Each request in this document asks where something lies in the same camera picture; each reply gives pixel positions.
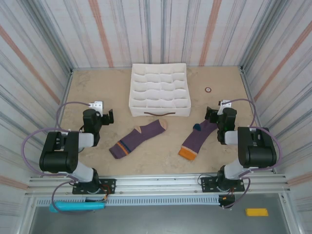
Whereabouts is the slotted grey cable duct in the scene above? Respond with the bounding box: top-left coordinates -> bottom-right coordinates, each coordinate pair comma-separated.
35,196 -> 221,207

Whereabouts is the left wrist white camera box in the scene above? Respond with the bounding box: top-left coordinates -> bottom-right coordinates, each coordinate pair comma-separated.
88,100 -> 104,111

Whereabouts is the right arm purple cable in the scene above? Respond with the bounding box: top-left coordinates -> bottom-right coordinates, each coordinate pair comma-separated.
198,98 -> 283,210

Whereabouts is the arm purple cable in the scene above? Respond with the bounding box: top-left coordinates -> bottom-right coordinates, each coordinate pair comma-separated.
198,98 -> 283,210
21,101 -> 108,215

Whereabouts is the long aluminium mounting rail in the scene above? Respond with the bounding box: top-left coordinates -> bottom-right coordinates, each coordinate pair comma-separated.
25,173 -> 292,197

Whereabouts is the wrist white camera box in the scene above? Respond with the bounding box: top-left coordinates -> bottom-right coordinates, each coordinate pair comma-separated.
217,99 -> 232,115
88,100 -> 104,111

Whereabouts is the white fabric divided organizer box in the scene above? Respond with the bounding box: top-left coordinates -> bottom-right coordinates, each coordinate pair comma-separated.
128,63 -> 192,118

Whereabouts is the purple sock with teal toe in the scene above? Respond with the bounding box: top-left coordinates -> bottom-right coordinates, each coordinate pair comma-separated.
178,121 -> 219,161

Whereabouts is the yellow rectangular block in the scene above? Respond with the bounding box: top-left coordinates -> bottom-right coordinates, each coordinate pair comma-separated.
245,208 -> 269,217

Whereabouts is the aluminium table side rail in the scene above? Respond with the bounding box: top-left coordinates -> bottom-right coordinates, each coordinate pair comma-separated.
239,65 -> 277,174
40,69 -> 74,177

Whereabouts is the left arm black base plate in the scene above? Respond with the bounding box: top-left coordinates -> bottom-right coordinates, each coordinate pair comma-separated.
72,178 -> 117,195

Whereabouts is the purple sock with beige toe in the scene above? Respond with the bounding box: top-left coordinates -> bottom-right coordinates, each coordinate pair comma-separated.
109,118 -> 169,160

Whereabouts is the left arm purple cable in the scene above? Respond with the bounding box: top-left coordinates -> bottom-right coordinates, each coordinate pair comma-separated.
21,101 -> 108,215

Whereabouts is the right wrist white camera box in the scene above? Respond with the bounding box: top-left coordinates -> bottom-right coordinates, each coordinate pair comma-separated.
217,99 -> 232,115

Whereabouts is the teal plastic tube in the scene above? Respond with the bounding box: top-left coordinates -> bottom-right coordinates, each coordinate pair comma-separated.
49,201 -> 106,213

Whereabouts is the black cable connector block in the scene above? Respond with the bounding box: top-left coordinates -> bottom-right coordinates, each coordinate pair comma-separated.
218,195 -> 236,210

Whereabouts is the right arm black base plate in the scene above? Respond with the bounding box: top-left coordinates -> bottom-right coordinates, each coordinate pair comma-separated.
200,176 -> 245,193

